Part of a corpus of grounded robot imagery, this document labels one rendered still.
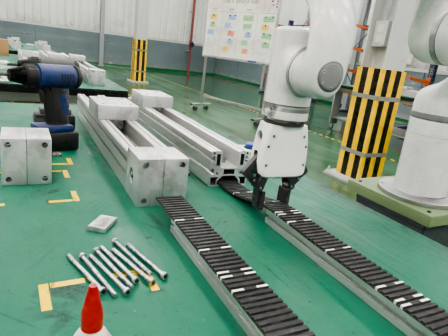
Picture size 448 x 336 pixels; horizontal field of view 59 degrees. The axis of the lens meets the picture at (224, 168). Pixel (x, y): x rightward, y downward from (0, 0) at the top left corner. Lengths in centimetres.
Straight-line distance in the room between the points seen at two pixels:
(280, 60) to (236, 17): 615
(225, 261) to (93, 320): 25
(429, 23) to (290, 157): 45
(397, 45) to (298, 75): 341
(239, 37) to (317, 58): 614
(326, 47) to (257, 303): 38
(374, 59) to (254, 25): 282
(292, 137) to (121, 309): 41
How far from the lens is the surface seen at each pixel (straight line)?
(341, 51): 65
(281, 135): 71
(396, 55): 404
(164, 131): 120
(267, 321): 45
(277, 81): 70
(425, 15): 100
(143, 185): 76
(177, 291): 54
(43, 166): 87
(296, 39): 69
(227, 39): 692
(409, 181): 102
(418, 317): 54
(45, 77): 107
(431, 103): 99
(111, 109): 113
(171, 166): 76
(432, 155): 100
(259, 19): 654
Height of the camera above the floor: 108
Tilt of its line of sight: 16 degrees down
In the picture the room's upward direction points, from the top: 7 degrees clockwise
